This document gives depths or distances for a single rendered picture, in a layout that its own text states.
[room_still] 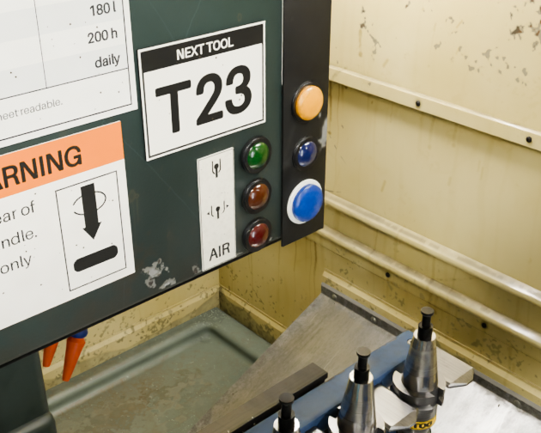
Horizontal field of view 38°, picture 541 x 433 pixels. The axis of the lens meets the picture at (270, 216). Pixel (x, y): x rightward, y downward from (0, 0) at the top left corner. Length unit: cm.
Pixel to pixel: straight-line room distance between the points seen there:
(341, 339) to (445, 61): 64
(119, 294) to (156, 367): 151
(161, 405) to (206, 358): 20
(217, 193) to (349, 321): 121
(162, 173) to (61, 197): 7
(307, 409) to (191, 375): 108
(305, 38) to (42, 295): 24
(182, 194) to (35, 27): 15
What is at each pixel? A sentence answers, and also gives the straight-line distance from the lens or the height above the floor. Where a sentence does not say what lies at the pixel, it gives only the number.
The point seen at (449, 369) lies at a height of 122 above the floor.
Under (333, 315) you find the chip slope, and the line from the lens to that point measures 175.
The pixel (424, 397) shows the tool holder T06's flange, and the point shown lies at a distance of 97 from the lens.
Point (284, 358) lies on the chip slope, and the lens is 172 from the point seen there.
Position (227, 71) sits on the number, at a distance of 52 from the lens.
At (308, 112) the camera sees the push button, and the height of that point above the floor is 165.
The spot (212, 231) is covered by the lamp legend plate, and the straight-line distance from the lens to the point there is 55.
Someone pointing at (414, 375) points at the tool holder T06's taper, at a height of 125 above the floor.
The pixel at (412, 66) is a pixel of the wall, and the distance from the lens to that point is 143.
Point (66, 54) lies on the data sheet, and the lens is 45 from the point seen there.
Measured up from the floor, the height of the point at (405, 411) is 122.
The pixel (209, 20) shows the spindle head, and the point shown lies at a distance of 50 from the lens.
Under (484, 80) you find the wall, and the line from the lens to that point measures 135.
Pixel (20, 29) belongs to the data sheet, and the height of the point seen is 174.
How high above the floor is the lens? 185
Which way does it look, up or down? 28 degrees down
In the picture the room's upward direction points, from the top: straight up
